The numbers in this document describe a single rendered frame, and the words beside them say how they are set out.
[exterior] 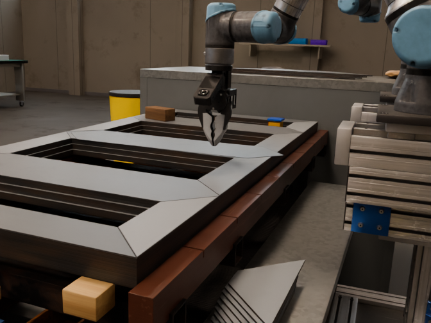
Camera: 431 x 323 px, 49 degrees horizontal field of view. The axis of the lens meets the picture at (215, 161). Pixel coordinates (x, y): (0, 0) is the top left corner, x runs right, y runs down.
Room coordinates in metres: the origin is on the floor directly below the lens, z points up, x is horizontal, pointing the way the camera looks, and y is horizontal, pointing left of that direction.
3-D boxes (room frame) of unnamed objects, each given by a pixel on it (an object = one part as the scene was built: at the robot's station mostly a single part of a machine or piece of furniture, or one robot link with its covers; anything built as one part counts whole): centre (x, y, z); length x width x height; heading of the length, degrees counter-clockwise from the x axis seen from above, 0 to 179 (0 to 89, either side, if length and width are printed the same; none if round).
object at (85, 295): (0.65, 0.18, 0.79); 0.06 x 0.05 x 0.04; 69
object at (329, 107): (2.24, -0.21, 0.51); 1.30 x 0.04 x 1.01; 69
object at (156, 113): (1.99, 0.24, 0.89); 0.12 x 0.06 x 0.05; 52
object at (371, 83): (2.50, -0.31, 1.03); 1.30 x 0.60 x 0.04; 69
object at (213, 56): (1.26, 0.00, 1.14); 0.08 x 0.08 x 0.05
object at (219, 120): (1.26, -0.02, 0.96); 0.06 x 0.03 x 0.09; 159
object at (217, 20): (1.26, 0.00, 1.22); 0.09 x 0.08 x 0.11; 59
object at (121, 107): (4.60, 0.82, 0.36); 0.46 x 0.46 x 0.73
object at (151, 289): (1.36, -0.19, 0.80); 1.62 x 0.04 x 0.06; 159
